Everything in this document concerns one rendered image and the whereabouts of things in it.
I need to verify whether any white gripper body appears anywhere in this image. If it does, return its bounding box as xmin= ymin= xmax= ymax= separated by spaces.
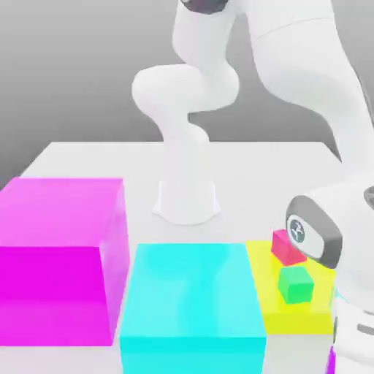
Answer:
xmin=332 ymin=305 xmax=374 ymax=374

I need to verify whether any small green cube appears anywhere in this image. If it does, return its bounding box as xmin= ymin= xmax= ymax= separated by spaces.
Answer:
xmin=277 ymin=265 xmax=316 ymax=305

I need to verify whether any small red cube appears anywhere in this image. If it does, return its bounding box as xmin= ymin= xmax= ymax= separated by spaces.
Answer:
xmin=270 ymin=229 xmax=308 ymax=267

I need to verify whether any large yellow box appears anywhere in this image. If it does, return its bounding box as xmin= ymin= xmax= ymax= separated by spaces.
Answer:
xmin=245 ymin=240 xmax=337 ymax=336

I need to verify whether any large cyan box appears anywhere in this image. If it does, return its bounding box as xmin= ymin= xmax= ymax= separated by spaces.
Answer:
xmin=118 ymin=243 xmax=267 ymax=374

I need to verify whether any large magenta box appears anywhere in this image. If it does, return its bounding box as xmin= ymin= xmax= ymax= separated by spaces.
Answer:
xmin=0 ymin=177 xmax=130 ymax=348

